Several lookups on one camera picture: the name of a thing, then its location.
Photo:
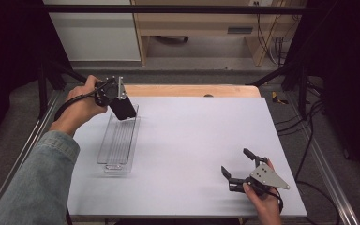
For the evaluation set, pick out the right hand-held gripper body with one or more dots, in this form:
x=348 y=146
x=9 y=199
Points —
x=268 y=179

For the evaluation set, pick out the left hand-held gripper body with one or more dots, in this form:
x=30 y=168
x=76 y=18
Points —
x=111 y=90

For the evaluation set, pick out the black phone case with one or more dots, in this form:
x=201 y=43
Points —
x=129 y=115

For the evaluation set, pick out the clear plastic storage tray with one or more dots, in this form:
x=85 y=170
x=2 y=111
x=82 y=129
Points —
x=118 y=146

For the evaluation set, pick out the person's right hand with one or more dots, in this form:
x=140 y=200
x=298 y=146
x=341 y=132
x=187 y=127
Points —
x=267 y=207

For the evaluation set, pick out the person's left hand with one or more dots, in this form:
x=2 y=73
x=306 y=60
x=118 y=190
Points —
x=78 y=109

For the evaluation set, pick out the white table cover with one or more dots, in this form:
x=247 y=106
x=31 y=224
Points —
x=184 y=150

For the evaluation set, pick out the white cabinet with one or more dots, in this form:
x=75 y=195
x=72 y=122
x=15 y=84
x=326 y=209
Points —
x=97 y=37

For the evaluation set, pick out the yellow and black tape piece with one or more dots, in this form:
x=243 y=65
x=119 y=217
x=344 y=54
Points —
x=278 y=98

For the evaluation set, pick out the black metal stand leg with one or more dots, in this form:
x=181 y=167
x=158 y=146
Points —
x=42 y=90
x=303 y=87

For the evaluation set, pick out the dark object under desk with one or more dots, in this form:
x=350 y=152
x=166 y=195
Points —
x=172 y=39

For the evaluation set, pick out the black curtain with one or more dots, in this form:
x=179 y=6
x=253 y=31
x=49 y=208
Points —
x=340 y=78
x=9 y=47

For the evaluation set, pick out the wooden desk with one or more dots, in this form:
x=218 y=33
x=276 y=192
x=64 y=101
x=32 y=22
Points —
x=200 y=22

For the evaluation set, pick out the grey desk label plate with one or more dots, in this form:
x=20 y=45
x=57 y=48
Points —
x=240 y=30

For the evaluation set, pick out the aluminium frame rail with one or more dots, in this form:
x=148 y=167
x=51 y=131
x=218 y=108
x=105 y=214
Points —
x=22 y=153
x=332 y=184

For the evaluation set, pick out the black horizontal frame bar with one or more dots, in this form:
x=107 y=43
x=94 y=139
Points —
x=168 y=8

